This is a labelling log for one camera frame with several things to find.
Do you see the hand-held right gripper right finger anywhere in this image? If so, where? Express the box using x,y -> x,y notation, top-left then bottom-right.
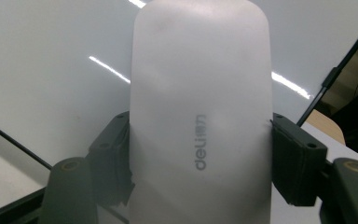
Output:
270,112 -> 328,207

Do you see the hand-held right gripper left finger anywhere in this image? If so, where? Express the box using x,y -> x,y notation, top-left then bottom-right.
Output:
88,110 -> 135,207

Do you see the white whiteboard eraser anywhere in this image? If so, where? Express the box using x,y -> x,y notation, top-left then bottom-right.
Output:
128,0 -> 275,224

